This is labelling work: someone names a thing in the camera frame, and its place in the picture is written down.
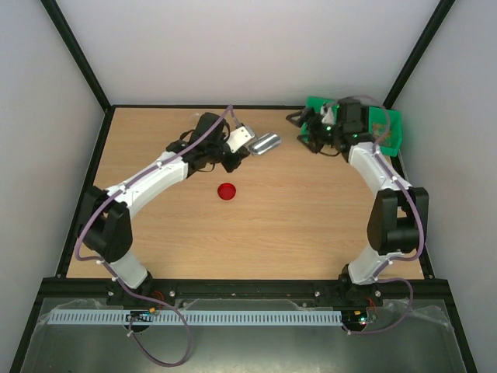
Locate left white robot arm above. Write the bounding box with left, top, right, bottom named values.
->
left=74, top=113, right=255, bottom=289

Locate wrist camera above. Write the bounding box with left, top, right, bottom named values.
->
left=320, top=103, right=335, bottom=126
left=226, top=124, right=255, bottom=153

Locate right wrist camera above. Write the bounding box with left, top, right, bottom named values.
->
left=320, top=103, right=335, bottom=126

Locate metal scoop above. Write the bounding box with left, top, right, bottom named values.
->
left=248, top=133, right=281, bottom=155

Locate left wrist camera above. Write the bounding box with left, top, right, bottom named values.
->
left=226, top=124, right=255, bottom=153

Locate light blue cable duct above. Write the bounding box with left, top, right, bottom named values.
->
left=47, top=309, right=342, bottom=326

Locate green bin with lollipops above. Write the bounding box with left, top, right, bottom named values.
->
left=301, top=96, right=338, bottom=134

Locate green bin with gummies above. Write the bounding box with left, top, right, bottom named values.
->
left=367, top=106, right=403, bottom=158

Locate black aluminium rail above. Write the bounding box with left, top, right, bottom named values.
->
left=38, top=277, right=451, bottom=308

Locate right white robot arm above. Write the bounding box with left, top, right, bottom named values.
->
left=286, top=95, right=429, bottom=307

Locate red round lid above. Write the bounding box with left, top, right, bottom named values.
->
left=217, top=183, right=237, bottom=200

